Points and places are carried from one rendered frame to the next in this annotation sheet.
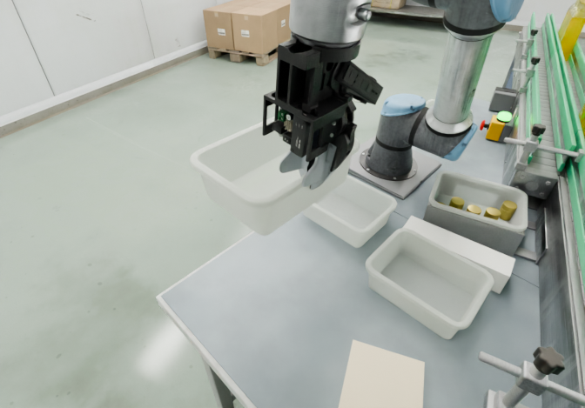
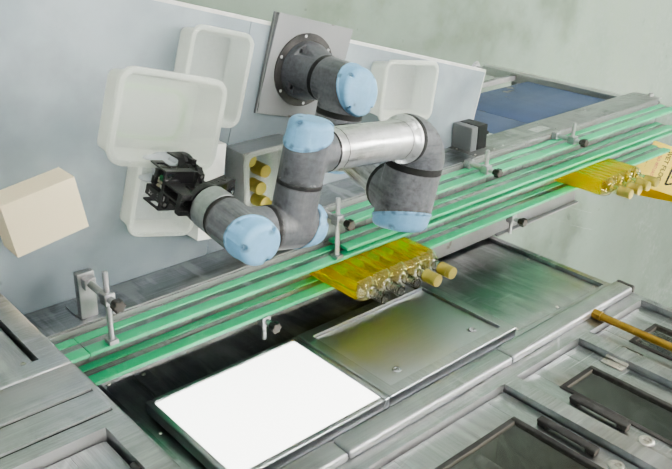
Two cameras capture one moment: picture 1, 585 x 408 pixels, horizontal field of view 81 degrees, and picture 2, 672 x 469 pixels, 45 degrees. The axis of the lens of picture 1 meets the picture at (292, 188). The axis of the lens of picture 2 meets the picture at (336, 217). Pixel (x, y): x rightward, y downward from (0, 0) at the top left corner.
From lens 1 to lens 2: 120 cm
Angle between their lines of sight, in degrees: 46
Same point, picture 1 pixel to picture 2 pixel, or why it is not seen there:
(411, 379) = (71, 225)
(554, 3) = not seen: outside the picture
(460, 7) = (377, 186)
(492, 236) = not seen: hidden behind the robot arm
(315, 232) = (164, 57)
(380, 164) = (289, 73)
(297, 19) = (196, 206)
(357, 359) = (61, 188)
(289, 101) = (164, 194)
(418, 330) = (115, 197)
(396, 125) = (328, 92)
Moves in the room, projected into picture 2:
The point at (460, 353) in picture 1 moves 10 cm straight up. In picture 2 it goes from (115, 231) to (136, 245)
